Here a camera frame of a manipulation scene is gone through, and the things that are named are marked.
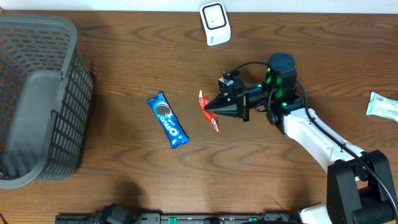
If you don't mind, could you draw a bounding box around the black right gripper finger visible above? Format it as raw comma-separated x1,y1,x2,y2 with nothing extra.
208,105,239,118
205,86,238,111

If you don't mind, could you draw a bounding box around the red coffee stick sachet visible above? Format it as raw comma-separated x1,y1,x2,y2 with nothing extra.
199,90,221,136

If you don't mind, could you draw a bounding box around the blue Oreo cookie pack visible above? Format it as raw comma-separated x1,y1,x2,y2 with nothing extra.
146,91,190,149

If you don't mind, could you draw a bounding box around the white green wipes pack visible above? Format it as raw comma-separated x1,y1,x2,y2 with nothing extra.
366,92,397,122

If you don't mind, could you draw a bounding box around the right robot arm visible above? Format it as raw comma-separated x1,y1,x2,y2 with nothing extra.
204,52,397,223

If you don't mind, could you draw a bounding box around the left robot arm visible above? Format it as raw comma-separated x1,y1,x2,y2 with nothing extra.
98,203,137,224

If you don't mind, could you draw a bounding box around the white barcode scanner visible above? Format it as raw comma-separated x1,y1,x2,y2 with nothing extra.
200,1,231,46

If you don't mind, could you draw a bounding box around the grey plastic basket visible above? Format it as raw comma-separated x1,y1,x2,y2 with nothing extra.
1,14,94,189

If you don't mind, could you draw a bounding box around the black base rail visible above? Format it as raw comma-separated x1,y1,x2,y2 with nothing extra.
55,212,302,224

